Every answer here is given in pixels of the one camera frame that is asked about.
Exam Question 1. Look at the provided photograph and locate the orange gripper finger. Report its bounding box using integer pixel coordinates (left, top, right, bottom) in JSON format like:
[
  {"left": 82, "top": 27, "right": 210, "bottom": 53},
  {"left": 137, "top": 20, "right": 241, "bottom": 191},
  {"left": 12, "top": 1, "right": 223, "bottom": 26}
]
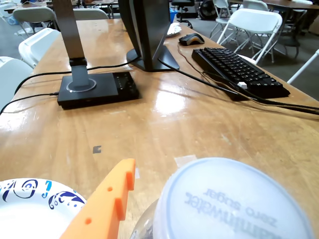
[{"left": 59, "top": 158, "right": 136, "bottom": 239}]

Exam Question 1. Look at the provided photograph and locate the vitaminwater bottle purple label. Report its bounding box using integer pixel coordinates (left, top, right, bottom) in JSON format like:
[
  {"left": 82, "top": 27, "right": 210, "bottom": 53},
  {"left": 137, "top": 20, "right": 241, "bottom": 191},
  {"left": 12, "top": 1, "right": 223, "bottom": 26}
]
[{"left": 129, "top": 157, "right": 316, "bottom": 239}]

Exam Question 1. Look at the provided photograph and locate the white paper plate blue pattern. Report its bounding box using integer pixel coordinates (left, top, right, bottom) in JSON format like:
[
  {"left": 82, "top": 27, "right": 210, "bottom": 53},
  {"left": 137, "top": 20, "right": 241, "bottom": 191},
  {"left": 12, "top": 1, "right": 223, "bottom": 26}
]
[{"left": 0, "top": 178, "right": 87, "bottom": 239}]

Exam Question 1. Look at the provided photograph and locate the white folding chair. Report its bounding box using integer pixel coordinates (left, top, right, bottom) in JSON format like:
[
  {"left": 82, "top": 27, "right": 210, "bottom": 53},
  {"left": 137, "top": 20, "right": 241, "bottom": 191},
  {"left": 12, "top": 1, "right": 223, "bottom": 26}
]
[
  {"left": 12, "top": 6, "right": 59, "bottom": 38},
  {"left": 243, "top": 0, "right": 269, "bottom": 11},
  {"left": 73, "top": 8, "right": 110, "bottom": 20},
  {"left": 0, "top": 56, "right": 33, "bottom": 112},
  {"left": 18, "top": 27, "right": 61, "bottom": 69},
  {"left": 216, "top": 8, "right": 284, "bottom": 66}
]

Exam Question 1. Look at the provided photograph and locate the black monitor stand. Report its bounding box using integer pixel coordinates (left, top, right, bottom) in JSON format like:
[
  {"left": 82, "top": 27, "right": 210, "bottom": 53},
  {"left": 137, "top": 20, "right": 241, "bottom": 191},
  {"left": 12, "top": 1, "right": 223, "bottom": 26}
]
[{"left": 118, "top": 0, "right": 180, "bottom": 72}]

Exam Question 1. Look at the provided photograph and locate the black orange computer mouse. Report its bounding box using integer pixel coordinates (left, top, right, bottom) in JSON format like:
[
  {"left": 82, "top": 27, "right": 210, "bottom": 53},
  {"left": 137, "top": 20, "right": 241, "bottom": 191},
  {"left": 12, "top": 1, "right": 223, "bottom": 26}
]
[{"left": 178, "top": 32, "right": 205, "bottom": 47}]

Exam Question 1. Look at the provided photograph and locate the black keyboard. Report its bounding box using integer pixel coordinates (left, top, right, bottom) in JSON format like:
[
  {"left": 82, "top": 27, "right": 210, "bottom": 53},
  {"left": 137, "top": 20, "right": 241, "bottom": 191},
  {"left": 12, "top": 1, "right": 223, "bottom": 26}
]
[{"left": 191, "top": 46, "right": 291, "bottom": 99}]

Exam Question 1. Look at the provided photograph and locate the black office chair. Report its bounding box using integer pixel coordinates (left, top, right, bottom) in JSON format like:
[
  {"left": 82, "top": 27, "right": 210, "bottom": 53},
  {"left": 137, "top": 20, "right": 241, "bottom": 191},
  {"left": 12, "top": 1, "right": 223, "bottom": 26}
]
[{"left": 171, "top": 0, "right": 195, "bottom": 28}]

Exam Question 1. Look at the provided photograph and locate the black floor fan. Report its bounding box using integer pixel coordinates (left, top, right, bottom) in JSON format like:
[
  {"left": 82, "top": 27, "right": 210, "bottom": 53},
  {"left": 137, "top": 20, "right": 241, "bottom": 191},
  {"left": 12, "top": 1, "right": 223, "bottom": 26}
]
[{"left": 199, "top": 0, "right": 218, "bottom": 20}]

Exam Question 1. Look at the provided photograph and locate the black lamp power cable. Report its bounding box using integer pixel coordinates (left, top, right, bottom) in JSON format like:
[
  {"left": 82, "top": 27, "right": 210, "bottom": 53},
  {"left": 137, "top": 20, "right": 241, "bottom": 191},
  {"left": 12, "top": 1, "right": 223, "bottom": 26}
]
[{"left": 0, "top": 92, "right": 60, "bottom": 115}]

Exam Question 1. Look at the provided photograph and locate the thin black cable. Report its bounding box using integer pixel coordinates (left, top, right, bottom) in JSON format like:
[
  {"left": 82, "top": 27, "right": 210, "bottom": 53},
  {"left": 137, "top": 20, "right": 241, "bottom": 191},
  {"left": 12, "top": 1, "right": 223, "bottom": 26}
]
[{"left": 14, "top": 56, "right": 141, "bottom": 95}]

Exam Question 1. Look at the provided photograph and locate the black monitor cable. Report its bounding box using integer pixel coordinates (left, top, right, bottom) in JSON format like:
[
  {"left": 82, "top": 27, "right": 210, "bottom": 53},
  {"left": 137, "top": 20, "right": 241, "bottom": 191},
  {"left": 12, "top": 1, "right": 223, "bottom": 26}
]
[{"left": 158, "top": 57, "right": 319, "bottom": 116}]

